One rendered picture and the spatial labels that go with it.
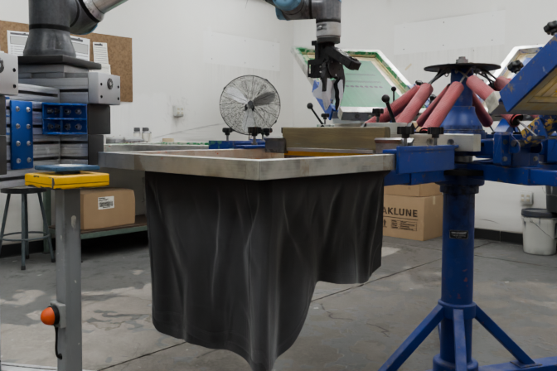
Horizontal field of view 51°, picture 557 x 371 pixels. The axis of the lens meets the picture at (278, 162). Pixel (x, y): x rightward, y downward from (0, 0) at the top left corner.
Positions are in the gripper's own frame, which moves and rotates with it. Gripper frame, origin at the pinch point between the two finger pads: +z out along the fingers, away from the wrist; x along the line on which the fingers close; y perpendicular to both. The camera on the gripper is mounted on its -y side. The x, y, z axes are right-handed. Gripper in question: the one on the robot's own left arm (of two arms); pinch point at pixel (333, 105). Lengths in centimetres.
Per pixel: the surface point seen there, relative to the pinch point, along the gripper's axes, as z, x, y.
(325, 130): 7.3, 1.7, 1.7
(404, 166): 16.4, 9.8, -30.1
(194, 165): 15, 61, -10
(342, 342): 112, -92, 64
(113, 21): -95, -161, 379
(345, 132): 8.1, 1.7, -5.6
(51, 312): 46, 83, 11
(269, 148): 13.2, 2.9, 23.5
